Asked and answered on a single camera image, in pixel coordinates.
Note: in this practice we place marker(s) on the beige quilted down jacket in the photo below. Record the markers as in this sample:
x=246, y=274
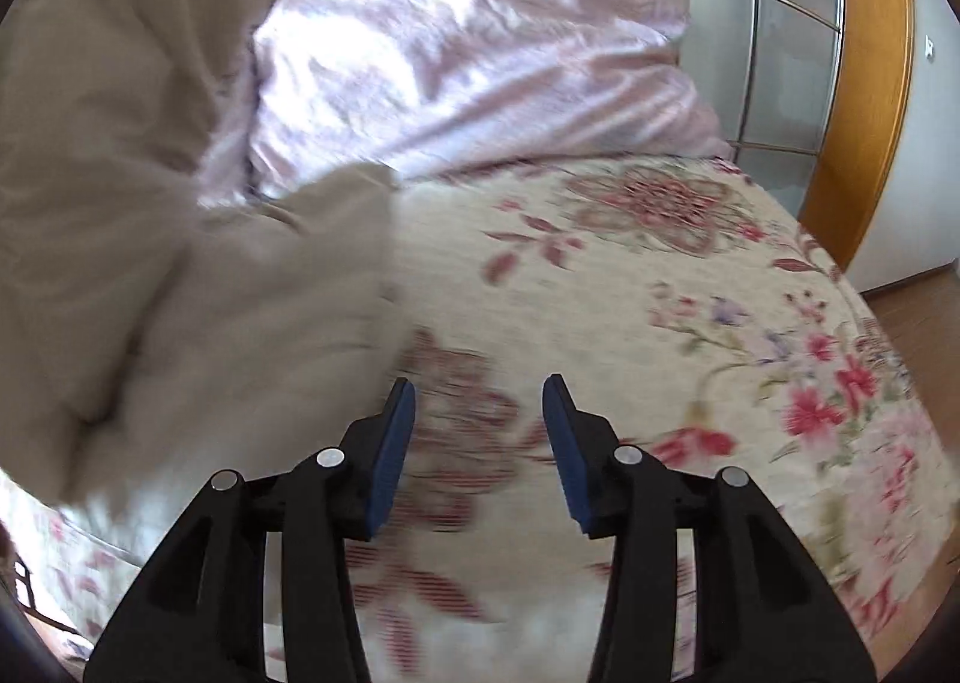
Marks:
x=112, y=203

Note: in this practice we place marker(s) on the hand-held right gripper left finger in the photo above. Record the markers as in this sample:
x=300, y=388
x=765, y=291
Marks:
x=390, y=458

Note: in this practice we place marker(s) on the frosted glass door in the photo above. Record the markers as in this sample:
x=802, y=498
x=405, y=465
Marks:
x=787, y=53

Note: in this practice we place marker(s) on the floral bed sheet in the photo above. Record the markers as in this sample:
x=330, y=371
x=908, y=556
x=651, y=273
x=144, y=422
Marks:
x=600, y=293

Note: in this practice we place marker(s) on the wooden sliding wardrobe door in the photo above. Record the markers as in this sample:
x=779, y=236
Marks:
x=862, y=90

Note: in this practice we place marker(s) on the pink crinkled pillow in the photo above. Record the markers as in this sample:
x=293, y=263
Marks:
x=465, y=53

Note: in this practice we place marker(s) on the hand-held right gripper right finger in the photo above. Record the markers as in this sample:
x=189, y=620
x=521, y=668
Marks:
x=574, y=458

